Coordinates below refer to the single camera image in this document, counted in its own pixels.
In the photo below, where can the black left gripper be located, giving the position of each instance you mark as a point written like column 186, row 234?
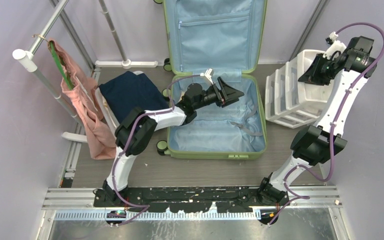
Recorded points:
column 227, row 95

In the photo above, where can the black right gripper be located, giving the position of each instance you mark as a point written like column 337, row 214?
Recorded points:
column 311, row 76

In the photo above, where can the white plastic drawer organizer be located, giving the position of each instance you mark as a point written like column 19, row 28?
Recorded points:
column 291, row 103

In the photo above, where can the green ribbed hard-shell suitcase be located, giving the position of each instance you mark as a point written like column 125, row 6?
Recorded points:
column 214, row 47

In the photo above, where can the navy blue garment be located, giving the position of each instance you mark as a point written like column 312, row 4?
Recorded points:
column 153, row 97

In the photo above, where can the white perforated plastic basket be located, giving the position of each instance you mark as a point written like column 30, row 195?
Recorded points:
column 109, row 112

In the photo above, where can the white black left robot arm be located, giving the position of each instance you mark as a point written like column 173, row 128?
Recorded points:
column 134, row 133

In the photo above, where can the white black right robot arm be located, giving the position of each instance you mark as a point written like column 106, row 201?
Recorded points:
column 319, row 142

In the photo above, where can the pink cloth garment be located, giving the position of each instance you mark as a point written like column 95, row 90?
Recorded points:
column 100, row 140

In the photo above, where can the green clothes hanger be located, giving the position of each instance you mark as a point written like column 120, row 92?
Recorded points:
column 60, row 64

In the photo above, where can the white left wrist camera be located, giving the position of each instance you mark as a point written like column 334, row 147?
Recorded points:
column 207, row 76

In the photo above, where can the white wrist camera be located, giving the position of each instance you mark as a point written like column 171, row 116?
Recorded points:
column 336, row 46
column 207, row 76

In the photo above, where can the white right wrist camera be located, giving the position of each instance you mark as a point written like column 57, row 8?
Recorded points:
column 336, row 46

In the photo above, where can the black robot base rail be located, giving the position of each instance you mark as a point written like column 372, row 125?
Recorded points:
column 207, row 202

